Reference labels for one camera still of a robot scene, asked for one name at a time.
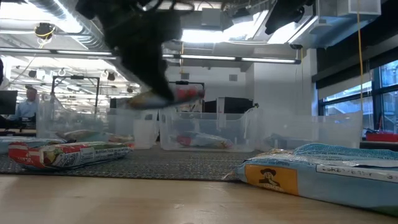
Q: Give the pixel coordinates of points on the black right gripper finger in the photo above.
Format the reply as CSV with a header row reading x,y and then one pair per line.
x,y
286,15

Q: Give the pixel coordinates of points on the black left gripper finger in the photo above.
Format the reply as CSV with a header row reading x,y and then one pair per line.
x,y
161,84
140,73

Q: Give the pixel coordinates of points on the red blue granola bar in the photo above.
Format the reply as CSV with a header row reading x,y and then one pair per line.
x,y
205,140
186,95

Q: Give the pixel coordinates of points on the green orange granola bar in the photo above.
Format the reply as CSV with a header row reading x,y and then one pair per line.
x,y
93,136

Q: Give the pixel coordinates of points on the red green white granola bar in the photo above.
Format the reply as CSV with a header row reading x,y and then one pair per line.
x,y
71,154

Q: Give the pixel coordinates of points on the tan red granola bar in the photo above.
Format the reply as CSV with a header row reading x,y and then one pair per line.
x,y
280,152

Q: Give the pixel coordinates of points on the light blue granola bar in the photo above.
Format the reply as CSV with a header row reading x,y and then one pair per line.
x,y
335,183

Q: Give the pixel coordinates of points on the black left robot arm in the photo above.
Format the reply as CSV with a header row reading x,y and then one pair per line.
x,y
130,7

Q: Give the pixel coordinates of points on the clear plastic bin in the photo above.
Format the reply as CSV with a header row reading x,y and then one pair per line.
x,y
211,124
317,130
93,121

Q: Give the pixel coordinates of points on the long ceiling light bar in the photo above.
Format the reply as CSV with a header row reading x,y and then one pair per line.
x,y
236,58

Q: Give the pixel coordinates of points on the black cabinet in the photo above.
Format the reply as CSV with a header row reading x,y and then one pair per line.
x,y
233,105

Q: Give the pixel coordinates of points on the grey woven placemat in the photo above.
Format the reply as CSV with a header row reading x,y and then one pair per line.
x,y
186,166

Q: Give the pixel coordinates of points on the person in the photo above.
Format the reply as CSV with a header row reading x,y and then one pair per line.
x,y
27,105

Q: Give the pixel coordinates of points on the black computer monitor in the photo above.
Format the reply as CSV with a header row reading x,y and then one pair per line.
x,y
7,102

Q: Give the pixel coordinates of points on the red storage box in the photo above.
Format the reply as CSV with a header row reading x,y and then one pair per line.
x,y
382,137

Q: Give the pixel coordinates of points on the black metal rig frame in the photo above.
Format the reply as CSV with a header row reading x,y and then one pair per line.
x,y
74,77
192,83

